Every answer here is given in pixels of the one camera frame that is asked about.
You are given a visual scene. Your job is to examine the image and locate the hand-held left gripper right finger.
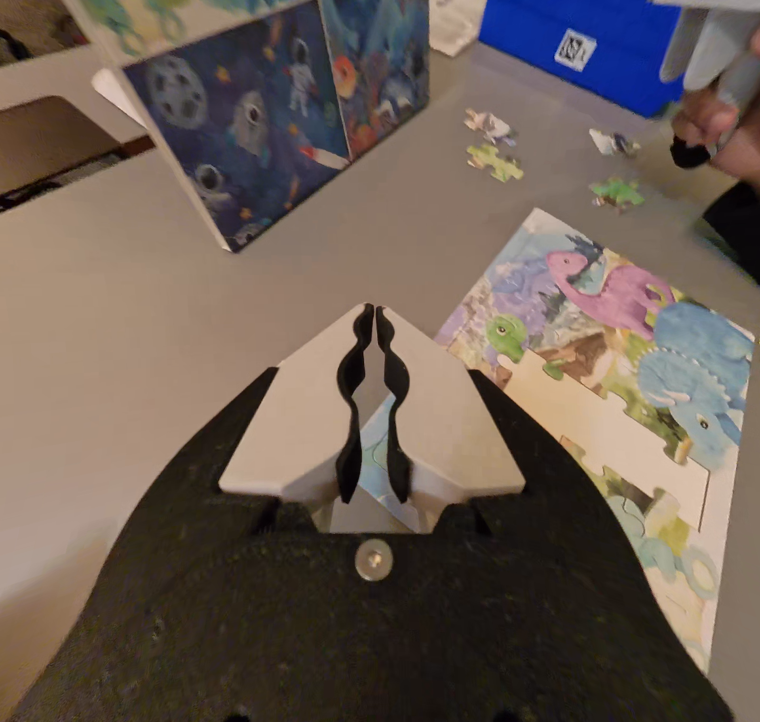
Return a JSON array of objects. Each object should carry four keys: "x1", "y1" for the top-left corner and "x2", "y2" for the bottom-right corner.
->
[{"x1": 375, "y1": 305, "x2": 527, "y2": 534}]

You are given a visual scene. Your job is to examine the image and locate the green brown puzzle piece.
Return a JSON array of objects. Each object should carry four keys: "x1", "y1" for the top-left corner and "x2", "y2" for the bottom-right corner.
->
[{"x1": 589, "y1": 177, "x2": 646, "y2": 214}]

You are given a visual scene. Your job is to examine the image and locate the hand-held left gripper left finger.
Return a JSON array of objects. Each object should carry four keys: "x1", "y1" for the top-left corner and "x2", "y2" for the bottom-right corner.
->
[{"x1": 218, "y1": 302, "x2": 376, "y2": 534}]

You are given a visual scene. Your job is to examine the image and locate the white dark puzzle piece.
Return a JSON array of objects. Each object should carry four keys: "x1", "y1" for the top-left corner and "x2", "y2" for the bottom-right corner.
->
[{"x1": 589, "y1": 129, "x2": 642, "y2": 158}]

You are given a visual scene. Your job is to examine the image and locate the printed paper sheet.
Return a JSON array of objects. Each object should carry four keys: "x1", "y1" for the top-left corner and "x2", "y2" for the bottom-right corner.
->
[{"x1": 429, "y1": 0, "x2": 490, "y2": 58}]

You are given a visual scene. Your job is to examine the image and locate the dinosaur puzzle board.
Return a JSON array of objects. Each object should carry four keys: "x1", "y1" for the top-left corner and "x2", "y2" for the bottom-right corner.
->
[{"x1": 356, "y1": 207, "x2": 756, "y2": 675}]

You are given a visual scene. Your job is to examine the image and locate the grey white puzzle piece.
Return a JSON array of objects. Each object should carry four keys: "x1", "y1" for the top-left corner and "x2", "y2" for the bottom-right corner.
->
[{"x1": 464, "y1": 108, "x2": 517, "y2": 146}]

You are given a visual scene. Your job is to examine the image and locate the blue plastic bin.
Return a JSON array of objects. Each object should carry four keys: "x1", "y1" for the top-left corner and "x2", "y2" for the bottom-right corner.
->
[{"x1": 478, "y1": 0, "x2": 685, "y2": 119}]

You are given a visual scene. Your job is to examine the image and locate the person's right hand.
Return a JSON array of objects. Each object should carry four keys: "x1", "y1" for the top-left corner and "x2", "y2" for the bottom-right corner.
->
[{"x1": 671, "y1": 34, "x2": 760, "y2": 191}]

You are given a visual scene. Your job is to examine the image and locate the illustrated puzzle box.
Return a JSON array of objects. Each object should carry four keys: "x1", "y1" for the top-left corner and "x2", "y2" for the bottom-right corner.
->
[{"x1": 44, "y1": 0, "x2": 431, "y2": 254}]

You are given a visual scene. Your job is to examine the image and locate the light green puzzle piece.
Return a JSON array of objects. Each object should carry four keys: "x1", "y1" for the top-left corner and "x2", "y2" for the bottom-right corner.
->
[{"x1": 466, "y1": 143, "x2": 525, "y2": 183}]

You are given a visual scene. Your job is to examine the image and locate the person's right forearm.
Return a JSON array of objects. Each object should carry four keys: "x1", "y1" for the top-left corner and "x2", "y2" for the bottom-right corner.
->
[{"x1": 702, "y1": 179, "x2": 760, "y2": 286}]

